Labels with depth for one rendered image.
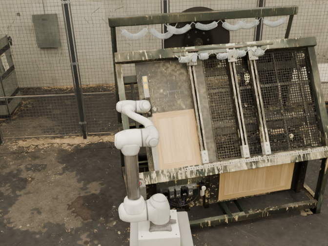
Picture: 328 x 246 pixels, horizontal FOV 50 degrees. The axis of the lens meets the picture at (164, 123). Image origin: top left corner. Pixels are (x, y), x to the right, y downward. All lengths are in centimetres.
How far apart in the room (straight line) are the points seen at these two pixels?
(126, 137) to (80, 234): 198
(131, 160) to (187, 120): 118
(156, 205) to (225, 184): 146
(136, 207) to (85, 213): 182
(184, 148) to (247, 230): 125
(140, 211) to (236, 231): 168
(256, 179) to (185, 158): 100
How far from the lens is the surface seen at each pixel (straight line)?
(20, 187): 518
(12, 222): 463
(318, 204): 454
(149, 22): 394
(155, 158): 345
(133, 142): 246
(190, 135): 355
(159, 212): 275
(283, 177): 433
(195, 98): 360
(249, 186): 418
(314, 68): 421
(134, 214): 274
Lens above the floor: 285
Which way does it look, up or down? 27 degrees down
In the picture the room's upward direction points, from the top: 2 degrees counter-clockwise
